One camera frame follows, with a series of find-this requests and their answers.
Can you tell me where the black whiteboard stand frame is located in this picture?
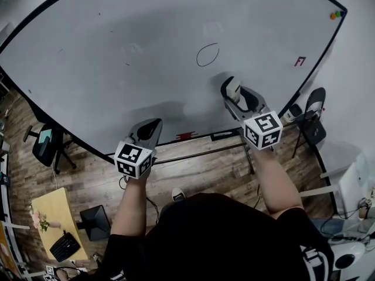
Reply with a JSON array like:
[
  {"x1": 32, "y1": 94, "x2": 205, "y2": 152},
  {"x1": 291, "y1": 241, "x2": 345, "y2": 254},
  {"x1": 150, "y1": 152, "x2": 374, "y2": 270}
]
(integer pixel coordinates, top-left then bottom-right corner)
[{"x1": 152, "y1": 132, "x2": 256, "y2": 176}]

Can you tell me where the person's left forearm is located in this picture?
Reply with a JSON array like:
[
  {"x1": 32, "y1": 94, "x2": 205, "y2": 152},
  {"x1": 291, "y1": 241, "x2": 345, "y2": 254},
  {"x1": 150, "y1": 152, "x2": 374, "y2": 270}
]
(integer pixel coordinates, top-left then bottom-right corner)
[{"x1": 109, "y1": 170, "x2": 152, "y2": 237}]

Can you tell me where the person's right forearm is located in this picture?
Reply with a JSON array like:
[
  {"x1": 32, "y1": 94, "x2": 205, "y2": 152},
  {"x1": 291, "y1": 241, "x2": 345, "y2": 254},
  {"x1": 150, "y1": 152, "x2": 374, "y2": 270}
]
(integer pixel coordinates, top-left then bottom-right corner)
[{"x1": 251, "y1": 148, "x2": 304, "y2": 220}]

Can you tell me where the white rounded machine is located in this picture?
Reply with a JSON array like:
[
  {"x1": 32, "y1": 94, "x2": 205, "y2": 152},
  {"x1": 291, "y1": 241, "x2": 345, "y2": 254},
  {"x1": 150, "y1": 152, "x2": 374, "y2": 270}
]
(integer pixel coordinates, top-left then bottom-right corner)
[{"x1": 330, "y1": 241, "x2": 369, "y2": 281}]

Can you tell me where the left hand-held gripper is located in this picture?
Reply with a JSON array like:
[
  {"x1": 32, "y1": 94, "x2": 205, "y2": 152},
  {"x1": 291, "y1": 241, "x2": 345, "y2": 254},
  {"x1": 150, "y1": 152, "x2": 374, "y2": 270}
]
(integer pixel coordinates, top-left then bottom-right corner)
[{"x1": 113, "y1": 118, "x2": 164, "y2": 181}]

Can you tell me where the black monitor stand base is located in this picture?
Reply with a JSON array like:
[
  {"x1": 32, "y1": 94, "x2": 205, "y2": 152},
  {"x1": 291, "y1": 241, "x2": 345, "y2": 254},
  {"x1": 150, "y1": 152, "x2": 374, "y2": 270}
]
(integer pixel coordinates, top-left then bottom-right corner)
[{"x1": 76, "y1": 204, "x2": 112, "y2": 242}]

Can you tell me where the large white whiteboard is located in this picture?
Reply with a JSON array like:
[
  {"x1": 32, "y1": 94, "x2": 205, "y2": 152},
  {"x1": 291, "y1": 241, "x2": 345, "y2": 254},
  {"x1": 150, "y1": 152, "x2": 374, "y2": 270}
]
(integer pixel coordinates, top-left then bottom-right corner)
[{"x1": 0, "y1": 0, "x2": 349, "y2": 165}]

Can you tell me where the black office swivel chair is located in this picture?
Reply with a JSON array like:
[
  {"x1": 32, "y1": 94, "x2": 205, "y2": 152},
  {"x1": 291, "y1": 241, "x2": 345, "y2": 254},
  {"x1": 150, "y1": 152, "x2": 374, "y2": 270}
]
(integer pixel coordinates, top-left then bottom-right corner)
[{"x1": 23, "y1": 124, "x2": 77, "y2": 175}]

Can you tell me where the black flat board eraser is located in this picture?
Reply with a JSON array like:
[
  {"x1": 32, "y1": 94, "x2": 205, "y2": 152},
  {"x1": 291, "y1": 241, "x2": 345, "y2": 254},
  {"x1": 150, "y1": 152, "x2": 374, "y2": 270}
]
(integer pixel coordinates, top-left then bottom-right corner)
[{"x1": 210, "y1": 129, "x2": 240, "y2": 142}]

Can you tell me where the black folding chair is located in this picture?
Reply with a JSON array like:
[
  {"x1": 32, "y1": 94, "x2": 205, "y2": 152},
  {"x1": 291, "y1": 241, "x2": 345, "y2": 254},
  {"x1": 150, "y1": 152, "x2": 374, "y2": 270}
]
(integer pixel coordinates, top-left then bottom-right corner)
[{"x1": 292, "y1": 87, "x2": 328, "y2": 159}]

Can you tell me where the black keyboard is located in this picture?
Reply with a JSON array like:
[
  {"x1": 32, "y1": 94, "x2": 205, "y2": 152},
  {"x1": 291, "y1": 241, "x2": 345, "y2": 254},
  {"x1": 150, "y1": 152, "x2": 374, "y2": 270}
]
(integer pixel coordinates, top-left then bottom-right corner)
[{"x1": 49, "y1": 231, "x2": 81, "y2": 263}]

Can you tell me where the light wooden side table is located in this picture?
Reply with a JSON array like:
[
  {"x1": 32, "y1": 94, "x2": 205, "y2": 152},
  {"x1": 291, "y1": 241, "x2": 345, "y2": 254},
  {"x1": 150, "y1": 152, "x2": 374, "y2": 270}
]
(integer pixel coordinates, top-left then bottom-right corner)
[{"x1": 30, "y1": 187, "x2": 89, "y2": 262}]

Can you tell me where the white box device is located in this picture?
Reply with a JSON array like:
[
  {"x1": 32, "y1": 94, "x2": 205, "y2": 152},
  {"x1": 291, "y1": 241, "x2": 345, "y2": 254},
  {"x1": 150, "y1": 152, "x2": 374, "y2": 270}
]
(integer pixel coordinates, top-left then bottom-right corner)
[{"x1": 282, "y1": 103, "x2": 303, "y2": 125}]

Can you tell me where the person's black shirt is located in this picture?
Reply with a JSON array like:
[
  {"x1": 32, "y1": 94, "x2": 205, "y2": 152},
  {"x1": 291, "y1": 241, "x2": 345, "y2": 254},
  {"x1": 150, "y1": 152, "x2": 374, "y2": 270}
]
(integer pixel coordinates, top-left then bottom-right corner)
[{"x1": 98, "y1": 193, "x2": 335, "y2": 281}]

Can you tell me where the white block eraser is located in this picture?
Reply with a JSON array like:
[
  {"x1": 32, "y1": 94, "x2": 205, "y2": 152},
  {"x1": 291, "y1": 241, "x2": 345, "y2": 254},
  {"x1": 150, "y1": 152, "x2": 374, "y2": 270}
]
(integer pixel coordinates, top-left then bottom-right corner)
[{"x1": 224, "y1": 76, "x2": 242, "y2": 101}]

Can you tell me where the pink flower bunch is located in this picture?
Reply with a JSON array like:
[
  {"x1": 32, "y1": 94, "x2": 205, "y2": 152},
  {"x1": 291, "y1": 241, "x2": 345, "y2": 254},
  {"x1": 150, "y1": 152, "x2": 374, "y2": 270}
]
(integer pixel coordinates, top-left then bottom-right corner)
[{"x1": 30, "y1": 208, "x2": 62, "y2": 234}]

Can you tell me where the white cabinet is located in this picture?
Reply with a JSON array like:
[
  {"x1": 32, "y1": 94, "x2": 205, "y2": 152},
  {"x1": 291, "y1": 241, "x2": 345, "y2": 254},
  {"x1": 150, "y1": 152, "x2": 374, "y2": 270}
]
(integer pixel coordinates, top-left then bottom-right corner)
[{"x1": 319, "y1": 152, "x2": 375, "y2": 218}]

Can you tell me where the person's white shoe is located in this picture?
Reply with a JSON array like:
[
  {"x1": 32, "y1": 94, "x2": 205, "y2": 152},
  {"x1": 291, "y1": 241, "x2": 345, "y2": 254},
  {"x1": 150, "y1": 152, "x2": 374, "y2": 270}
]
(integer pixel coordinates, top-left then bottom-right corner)
[{"x1": 171, "y1": 187, "x2": 186, "y2": 203}]

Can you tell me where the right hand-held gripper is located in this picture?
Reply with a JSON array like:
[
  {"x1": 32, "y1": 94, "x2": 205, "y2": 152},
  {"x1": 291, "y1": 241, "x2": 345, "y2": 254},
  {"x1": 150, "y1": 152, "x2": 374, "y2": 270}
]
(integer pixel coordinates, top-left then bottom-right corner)
[{"x1": 220, "y1": 76, "x2": 284, "y2": 152}]

